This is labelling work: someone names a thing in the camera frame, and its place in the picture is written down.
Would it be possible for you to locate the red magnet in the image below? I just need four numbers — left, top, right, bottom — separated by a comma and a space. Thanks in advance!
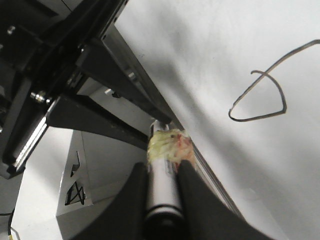
147, 128, 196, 171

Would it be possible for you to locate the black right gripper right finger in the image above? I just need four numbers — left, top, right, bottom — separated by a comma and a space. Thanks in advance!
177, 160, 271, 240

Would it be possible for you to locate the black cable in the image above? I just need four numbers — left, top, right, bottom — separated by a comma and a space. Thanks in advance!
0, 211, 20, 240

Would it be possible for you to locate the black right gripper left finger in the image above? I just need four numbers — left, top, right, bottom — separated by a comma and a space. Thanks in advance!
73, 162, 148, 240

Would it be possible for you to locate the white slotted base stand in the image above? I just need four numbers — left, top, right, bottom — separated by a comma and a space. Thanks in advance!
56, 85, 154, 216

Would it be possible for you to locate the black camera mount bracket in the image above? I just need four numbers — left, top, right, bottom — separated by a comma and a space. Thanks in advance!
0, 0, 172, 179

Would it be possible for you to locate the black and white whiteboard marker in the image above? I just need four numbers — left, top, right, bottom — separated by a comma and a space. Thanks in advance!
145, 120, 184, 224

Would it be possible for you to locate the white whiteboard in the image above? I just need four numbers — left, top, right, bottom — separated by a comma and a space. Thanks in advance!
116, 0, 320, 240

